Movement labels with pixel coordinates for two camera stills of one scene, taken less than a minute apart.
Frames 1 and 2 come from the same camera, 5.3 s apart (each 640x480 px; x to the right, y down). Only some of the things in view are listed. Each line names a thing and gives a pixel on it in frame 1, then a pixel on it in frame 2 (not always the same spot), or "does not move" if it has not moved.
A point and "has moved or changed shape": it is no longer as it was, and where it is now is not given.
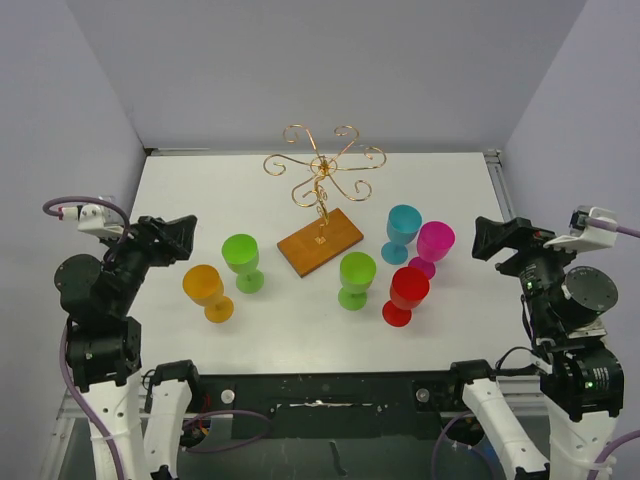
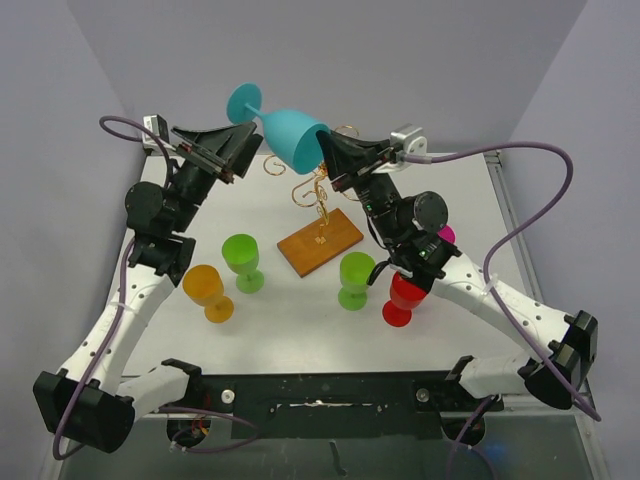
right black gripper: x=518 y=231 to x=345 y=155
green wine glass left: x=241 y=255 does not move
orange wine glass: x=203 y=284 does not move
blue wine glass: x=402 y=224 has moved or changed shape
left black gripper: x=164 y=240 to x=208 y=150
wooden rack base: x=315 y=244 does not move
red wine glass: x=408 y=289 does not move
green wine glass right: x=357 y=271 does not move
